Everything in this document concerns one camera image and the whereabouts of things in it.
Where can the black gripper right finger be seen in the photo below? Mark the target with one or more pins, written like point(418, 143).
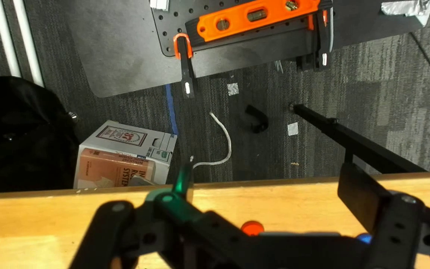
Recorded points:
point(399, 229)

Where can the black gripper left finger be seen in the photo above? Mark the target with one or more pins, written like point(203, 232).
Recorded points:
point(126, 225)

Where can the white orange cardboard box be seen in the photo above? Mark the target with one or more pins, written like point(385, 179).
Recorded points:
point(126, 150)

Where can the black tripod leg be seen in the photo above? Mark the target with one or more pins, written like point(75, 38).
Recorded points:
point(354, 143)

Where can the blue tape strip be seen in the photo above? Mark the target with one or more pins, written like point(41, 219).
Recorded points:
point(172, 110)

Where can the orange disc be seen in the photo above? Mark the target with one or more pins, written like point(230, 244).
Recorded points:
point(253, 228)

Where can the black bag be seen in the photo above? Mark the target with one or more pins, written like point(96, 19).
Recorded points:
point(21, 140)

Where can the white paper square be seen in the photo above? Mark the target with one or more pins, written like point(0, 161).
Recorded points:
point(293, 129)

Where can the black curved hook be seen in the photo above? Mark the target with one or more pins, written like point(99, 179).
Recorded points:
point(260, 117)

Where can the white QR tag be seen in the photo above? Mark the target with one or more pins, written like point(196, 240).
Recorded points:
point(233, 89)

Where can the black clamp with orange grips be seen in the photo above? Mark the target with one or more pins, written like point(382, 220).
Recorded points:
point(320, 46)

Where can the white floor strip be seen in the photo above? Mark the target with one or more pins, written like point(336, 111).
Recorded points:
point(29, 46)

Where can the black pegboard plate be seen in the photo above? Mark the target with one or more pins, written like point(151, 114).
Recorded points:
point(170, 25)

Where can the black flat board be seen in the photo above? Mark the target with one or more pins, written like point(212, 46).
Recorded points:
point(254, 53)

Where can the crumpled white paper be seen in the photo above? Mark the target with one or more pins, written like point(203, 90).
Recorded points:
point(406, 10)

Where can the small white box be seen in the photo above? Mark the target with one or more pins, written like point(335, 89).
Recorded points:
point(158, 4)

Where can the orange spirit level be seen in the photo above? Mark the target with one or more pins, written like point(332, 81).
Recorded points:
point(254, 17)

